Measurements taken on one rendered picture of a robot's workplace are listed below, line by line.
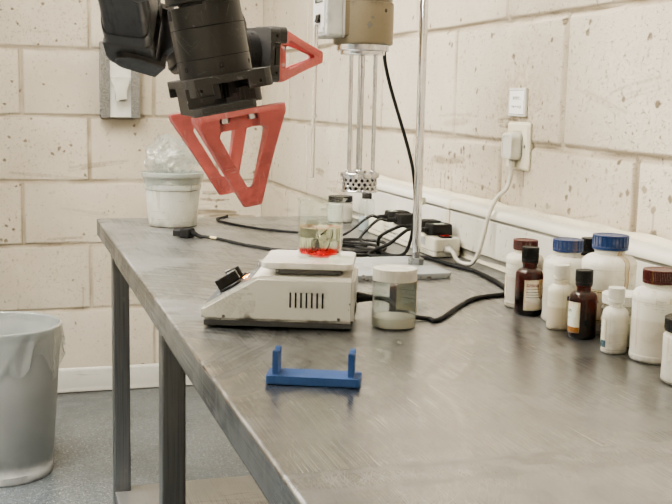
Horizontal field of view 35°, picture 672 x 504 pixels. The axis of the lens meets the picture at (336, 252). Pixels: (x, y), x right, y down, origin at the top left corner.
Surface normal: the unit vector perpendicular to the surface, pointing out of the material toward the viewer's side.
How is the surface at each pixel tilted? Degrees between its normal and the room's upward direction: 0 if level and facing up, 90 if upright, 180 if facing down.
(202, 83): 90
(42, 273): 90
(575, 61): 90
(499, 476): 0
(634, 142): 90
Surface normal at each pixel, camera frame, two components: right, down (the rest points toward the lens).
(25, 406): 0.64, 0.19
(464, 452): 0.02, -0.99
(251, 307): -0.06, 0.14
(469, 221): -0.96, 0.02
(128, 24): -0.03, 0.92
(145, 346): 0.29, 0.15
